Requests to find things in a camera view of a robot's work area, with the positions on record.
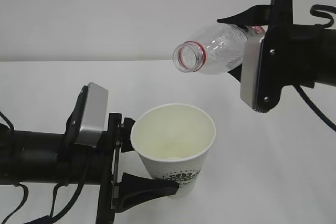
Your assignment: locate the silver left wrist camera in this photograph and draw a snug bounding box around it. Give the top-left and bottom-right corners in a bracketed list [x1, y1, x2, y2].
[75, 82, 108, 147]

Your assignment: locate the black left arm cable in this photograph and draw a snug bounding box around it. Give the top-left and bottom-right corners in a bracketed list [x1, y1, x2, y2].
[0, 111, 87, 224]

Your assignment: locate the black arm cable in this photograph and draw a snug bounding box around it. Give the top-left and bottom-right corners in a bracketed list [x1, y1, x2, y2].
[0, 111, 87, 224]
[293, 4, 336, 132]

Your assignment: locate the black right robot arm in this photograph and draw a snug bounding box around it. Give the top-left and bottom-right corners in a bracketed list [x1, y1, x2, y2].
[217, 0, 335, 113]

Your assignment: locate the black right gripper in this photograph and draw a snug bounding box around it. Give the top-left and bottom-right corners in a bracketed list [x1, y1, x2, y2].
[217, 0, 324, 113]

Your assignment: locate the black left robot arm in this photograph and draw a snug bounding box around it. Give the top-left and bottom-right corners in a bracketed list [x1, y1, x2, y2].
[1, 113, 179, 223]

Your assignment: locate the clear plastic water bottle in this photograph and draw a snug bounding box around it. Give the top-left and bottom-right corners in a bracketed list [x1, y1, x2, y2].
[173, 23, 265, 74]

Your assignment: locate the white paper cup green logo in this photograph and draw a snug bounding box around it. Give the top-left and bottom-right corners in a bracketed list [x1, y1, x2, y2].
[130, 103, 216, 198]

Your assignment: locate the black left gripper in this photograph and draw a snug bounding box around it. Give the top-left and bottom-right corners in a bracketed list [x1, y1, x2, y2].
[56, 112, 179, 223]

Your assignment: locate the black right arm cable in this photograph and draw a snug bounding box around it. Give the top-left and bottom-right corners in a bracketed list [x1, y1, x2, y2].
[293, 4, 336, 132]

